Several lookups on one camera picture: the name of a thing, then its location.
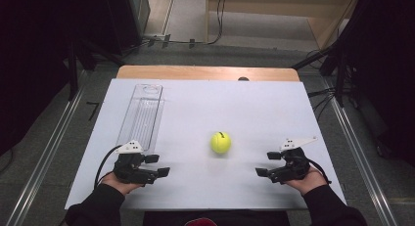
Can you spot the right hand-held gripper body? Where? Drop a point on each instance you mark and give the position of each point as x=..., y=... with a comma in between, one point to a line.
x=292, y=167

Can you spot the person's dark lap clothing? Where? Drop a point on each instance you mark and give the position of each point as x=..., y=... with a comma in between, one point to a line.
x=244, y=218

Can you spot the dark round table grommet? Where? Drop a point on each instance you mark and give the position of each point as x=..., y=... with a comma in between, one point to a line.
x=243, y=79

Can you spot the black stand legs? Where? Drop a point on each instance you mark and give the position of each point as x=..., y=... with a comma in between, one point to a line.
x=72, y=72
x=340, y=72

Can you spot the person's left hand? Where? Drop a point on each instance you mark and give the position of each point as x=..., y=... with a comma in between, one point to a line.
x=120, y=186

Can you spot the black curtain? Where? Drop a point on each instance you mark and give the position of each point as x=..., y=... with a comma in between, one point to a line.
x=32, y=56
x=385, y=72

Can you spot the dark cabinet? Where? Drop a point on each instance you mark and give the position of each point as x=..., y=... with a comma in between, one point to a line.
x=138, y=14

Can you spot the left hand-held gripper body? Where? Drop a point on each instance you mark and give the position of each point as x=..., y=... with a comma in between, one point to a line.
x=130, y=170

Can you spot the light wooden shelf unit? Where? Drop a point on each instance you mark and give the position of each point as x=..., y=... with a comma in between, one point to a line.
x=293, y=6

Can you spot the clear plastic container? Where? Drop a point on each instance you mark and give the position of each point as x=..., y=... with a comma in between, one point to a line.
x=142, y=118

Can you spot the yellow tennis ball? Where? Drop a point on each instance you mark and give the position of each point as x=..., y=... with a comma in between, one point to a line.
x=221, y=143

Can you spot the red cloth item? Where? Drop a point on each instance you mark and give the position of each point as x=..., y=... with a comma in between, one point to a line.
x=200, y=222

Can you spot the person's right hand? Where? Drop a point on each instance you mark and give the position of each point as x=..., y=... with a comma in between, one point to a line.
x=308, y=183

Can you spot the metal floor rail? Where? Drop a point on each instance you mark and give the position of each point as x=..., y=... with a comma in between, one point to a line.
x=359, y=154
x=45, y=151

